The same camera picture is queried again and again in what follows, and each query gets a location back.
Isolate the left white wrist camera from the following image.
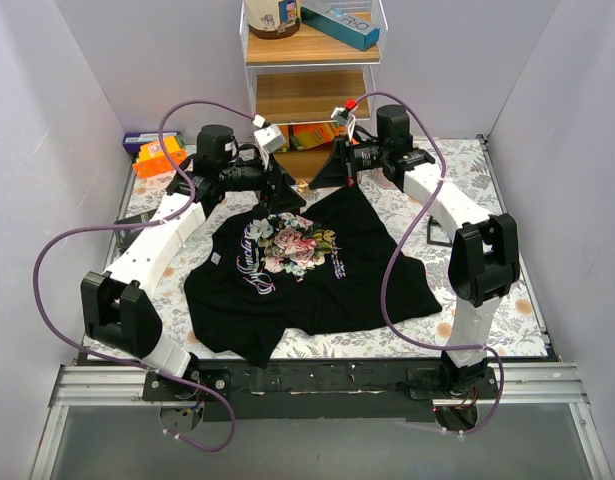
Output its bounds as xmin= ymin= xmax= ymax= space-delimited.
xmin=254 ymin=124 xmax=286 ymax=155

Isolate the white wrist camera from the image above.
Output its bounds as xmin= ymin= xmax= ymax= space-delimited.
xmin=330 ymin=99 xmax=358 ymax=138
xmin=254 ymin=124 xmax=286 ymax=155

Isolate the black green product box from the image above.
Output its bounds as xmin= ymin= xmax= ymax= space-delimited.
xmin=114 ymin=209 xmax=156 ymax=254

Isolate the purple cable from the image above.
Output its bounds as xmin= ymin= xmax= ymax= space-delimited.
xmin=354 ymin=92 xmax=504 ymax=437
xmin=32 ymin=99 xmax=268 ymax=452

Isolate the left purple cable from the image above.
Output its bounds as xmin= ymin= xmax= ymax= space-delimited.
xmin=32 ymin=99 xmax=268 ymax=452

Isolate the teal rectangular box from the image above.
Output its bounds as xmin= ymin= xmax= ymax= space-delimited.
xmin=301 ymin=1 xmax=380 ymax=51

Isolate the black frame left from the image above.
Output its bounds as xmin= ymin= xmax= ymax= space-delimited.
xmin=426 ymin=217 xmax=453 ymax=248

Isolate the black floral print t-shirt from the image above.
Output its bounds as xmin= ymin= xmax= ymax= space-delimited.
xmin=184 ymin=187 xmax=442 ymax=367

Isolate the aluminium rail frame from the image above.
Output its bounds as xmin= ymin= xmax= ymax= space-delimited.
xmin=32 ymin=361 xmax=613 ymax=479

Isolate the purple box at wall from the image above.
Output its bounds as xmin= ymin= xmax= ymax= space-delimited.
xmin=122 ymin=131 xmax=184 ymax=155

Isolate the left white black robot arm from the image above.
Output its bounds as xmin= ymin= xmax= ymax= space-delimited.
xmin=81 ymin=123 xmax=305 ymax=400

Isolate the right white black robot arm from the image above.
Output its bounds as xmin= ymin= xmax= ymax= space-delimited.
xmin=309 ymin=101 xmax=520 ymax=398

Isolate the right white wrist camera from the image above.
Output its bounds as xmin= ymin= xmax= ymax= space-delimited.
xmin=330 ymin=99 xmax=358 ymax=138

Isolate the cream brown cartoon canister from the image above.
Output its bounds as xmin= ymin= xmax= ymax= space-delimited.
xmin=243 ymin=0 xmax=301 ymax=40

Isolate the orange box on mat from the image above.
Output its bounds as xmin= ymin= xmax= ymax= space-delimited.
xmin=133 ymin=136 xmax=187 ymax=179

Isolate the white wire wooden shelf rack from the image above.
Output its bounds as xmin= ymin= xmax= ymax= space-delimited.
xmin=240 ymin=1 xmax=388 ymax=181

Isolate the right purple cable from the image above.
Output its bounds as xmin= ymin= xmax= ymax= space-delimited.
xmin=354 ymin=92 xmax=504 ymax=437

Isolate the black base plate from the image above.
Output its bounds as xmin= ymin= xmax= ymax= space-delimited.
xmin=142 ymin=358 xmax=499 ymax=422

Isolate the floral patterned table mat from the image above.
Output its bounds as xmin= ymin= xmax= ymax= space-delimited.
xmin=86 ymin=138 xmax=551 ymax=361

